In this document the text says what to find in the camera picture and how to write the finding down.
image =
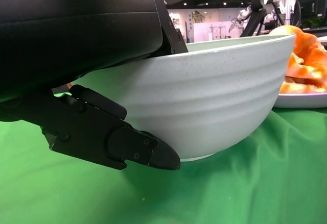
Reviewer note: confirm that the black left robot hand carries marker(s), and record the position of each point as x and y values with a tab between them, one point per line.
76	30

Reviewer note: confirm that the pale grey-green bowl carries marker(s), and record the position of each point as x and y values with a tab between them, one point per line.
204	101

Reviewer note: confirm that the orange striped pumpkin bread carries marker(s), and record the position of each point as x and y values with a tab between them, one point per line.
299	87
309	53

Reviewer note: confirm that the lavender round plate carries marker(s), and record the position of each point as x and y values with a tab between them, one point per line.
301	100

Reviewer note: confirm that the black white background robot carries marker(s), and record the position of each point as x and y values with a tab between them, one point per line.
255	17

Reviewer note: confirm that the green tablecloth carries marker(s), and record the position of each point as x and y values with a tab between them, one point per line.
230	188

